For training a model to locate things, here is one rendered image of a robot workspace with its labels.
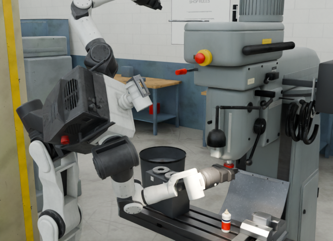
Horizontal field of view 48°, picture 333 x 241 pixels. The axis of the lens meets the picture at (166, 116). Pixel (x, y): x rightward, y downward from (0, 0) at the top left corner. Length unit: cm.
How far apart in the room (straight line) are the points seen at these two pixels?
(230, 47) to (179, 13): 559
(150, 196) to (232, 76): 59
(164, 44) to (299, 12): 254
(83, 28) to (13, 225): 192
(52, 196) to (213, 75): 87
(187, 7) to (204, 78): 534
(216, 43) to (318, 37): 452
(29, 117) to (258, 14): 108
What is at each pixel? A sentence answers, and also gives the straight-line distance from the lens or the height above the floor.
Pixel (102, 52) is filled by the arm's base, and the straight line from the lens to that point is 152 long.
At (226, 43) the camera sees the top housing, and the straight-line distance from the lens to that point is 138.
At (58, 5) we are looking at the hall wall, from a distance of 942.
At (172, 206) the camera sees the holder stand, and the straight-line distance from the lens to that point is 190.
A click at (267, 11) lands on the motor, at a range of 174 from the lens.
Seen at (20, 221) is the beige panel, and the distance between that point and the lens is 317.
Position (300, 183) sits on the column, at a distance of 209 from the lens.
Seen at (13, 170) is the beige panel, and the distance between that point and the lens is 300.
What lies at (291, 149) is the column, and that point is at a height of 127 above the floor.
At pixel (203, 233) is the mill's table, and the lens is 182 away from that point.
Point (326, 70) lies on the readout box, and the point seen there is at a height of 170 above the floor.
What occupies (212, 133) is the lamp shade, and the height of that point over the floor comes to 148.
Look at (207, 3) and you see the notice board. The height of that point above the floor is 223.
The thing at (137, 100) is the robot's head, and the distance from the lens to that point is 139.
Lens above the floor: 188
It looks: 14 degrees down
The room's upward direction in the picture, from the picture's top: straight up
